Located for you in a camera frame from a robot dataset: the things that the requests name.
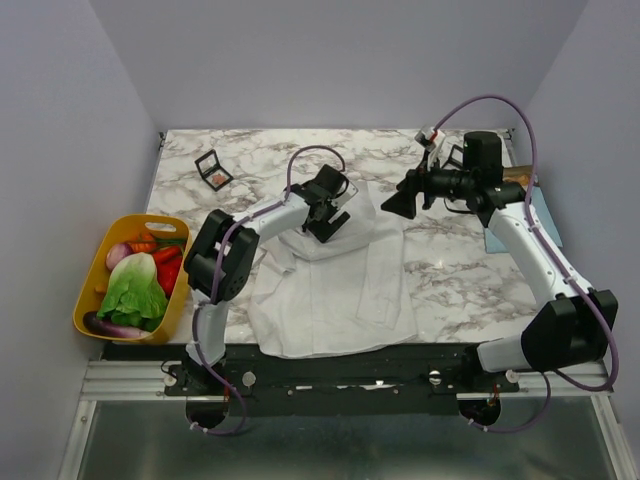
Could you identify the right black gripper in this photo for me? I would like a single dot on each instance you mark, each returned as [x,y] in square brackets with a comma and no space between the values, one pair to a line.
[425,184]

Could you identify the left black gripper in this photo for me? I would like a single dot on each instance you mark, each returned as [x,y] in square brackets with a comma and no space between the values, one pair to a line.
[324,232]

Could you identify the white button shirt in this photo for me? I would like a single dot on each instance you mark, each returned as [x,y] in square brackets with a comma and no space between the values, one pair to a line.
[345,296]

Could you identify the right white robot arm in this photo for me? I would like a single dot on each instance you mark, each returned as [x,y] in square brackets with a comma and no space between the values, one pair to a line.
[574,320]

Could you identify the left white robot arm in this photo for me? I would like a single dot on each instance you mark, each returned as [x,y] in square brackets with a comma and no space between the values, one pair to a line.
[219,261]

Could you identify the blue chips bag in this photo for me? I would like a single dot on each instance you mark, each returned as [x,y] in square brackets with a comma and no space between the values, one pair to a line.
[522,175]

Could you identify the red toy pepper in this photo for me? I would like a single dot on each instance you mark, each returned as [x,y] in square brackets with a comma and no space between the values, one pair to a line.
[168,263]

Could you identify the orange toy carrot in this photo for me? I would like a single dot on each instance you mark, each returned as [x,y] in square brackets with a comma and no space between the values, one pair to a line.
[143,243]

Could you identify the yellow plastic basket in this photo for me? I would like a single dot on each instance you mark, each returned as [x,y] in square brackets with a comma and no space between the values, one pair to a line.
[168,231]

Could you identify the green toy lettuce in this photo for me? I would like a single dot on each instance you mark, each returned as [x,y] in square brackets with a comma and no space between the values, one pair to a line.
[134,296]

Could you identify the purple toy onion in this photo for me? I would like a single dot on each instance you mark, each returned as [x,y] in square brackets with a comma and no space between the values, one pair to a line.
[116,254]

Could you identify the purple toy eggplant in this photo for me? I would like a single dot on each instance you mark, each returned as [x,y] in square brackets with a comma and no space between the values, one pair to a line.
[105,327]

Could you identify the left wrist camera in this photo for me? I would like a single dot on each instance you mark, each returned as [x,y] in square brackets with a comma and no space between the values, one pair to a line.
[349,191]

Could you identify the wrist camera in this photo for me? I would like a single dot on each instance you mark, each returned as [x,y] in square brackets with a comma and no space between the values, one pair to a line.
[349,191]
[431,140]

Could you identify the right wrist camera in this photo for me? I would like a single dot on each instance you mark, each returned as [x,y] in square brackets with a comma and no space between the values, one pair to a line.
[431,140]

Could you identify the left black frame stand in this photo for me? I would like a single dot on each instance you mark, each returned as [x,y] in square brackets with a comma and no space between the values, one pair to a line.
[209,164]

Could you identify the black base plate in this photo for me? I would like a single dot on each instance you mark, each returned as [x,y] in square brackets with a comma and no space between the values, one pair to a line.
[437,379]

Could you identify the aluminium rail frame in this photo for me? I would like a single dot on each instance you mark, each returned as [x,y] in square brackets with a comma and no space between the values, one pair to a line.
[126,427]

